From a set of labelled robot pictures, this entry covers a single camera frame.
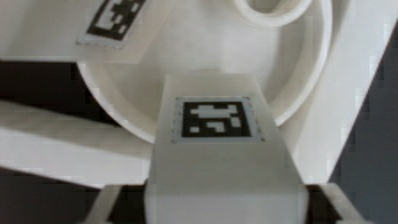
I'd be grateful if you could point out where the white fence wall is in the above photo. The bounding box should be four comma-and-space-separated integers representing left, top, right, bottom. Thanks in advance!
0, 0, 398, 188

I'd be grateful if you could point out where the white round stool seat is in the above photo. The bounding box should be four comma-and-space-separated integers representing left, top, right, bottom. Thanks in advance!
78, 0, 332, 142

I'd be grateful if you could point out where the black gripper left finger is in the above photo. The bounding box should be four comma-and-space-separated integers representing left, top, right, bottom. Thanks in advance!
82, 183, 149, 224

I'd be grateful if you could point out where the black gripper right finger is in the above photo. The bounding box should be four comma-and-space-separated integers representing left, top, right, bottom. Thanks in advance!
302, 182, 372, 224

